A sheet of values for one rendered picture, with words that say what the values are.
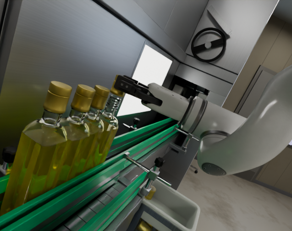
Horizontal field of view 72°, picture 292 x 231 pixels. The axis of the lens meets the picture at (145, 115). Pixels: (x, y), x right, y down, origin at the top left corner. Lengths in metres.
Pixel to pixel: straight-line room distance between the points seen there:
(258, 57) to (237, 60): 2.92
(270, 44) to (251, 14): 2.97
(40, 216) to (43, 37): 0.32
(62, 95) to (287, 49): 4.42
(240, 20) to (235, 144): 1.17
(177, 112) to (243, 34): 1.07
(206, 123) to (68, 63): 0.35
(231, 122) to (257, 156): 0.11
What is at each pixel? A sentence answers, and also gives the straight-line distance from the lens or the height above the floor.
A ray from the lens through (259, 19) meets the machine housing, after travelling 1.47.
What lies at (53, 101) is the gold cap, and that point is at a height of 1.31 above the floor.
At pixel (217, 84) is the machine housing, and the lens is 1.40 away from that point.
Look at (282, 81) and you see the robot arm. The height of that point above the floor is 1.48.
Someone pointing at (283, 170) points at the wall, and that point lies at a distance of 5.29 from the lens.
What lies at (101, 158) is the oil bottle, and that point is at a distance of 0.55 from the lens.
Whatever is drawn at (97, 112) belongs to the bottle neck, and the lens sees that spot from 0.45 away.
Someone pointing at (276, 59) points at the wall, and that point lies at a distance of 4.50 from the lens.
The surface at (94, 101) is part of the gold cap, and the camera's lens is 0.44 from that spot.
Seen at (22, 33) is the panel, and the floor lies 1.38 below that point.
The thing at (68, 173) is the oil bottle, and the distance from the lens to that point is 0.45.
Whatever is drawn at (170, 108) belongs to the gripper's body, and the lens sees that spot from 0.43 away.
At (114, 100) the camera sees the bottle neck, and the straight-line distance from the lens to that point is 0.49.
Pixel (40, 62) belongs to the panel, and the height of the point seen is 1.33.
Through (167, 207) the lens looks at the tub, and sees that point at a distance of 0.88.
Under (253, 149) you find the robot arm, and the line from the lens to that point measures 0.37.
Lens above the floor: 1.42
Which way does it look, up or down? 14 degrees down
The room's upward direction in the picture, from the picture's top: 24 degrees clockwise
